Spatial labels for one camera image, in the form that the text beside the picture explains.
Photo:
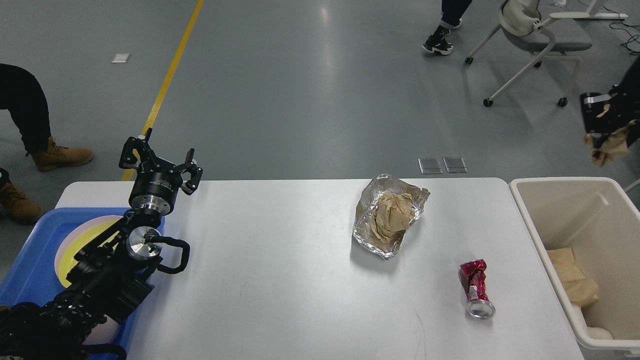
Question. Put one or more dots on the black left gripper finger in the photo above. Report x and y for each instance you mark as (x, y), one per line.
(189, 172)
(138, 156)

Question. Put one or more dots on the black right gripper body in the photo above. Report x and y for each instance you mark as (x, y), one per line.
(625, 98)

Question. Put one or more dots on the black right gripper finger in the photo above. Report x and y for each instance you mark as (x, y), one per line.
(597, 117)

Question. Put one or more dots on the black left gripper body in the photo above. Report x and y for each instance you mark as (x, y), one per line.
(157, 191)

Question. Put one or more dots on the brown paper ball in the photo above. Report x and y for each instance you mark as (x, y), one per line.
(607, 147)

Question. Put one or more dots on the yellow plate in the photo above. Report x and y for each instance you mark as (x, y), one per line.
(75, 255)

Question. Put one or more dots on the pink mug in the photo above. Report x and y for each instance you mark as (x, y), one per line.
(103, 333)

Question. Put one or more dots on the brown paper bag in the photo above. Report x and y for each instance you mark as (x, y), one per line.
(580, 290)

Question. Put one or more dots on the aluminium foil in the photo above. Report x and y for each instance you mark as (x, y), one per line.
(368, 201)

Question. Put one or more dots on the brown paper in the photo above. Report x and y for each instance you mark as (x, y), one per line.
(392, 215)

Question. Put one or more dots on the crushed red soda can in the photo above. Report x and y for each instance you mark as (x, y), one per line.
(473, 280)

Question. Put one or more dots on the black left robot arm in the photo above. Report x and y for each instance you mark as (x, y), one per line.
(110, 277)

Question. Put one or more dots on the pink plate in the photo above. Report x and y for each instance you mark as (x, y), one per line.
(70, 240)

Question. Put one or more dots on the tan boot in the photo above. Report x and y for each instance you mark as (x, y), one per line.
(20, 208)
(56, 156)

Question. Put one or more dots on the beige plastic bin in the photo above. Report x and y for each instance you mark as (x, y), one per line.
(595, 218)

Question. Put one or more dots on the white grey office chair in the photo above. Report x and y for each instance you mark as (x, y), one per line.
(547, 37)

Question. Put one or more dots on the seated person in black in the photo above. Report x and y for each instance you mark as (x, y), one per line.
(22, 95)

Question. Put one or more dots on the blue plastic tray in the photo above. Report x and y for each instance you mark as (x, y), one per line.
(32, 277)

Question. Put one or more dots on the walking person dark trousers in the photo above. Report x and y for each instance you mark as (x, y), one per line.
(452, 12)

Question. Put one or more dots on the metal floor socket plate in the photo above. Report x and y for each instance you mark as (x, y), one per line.
(430, 165)

